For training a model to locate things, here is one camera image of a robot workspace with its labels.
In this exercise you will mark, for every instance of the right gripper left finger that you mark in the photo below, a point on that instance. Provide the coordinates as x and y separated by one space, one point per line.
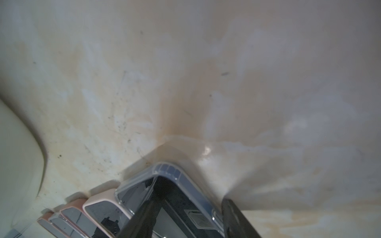
142 223

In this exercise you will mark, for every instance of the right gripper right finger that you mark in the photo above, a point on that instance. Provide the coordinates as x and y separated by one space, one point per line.
235 223

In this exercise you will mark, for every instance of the phone with pink case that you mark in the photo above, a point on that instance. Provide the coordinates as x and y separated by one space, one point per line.
74 213

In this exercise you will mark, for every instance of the white storage tray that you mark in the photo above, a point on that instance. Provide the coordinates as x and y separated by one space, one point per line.
22 166

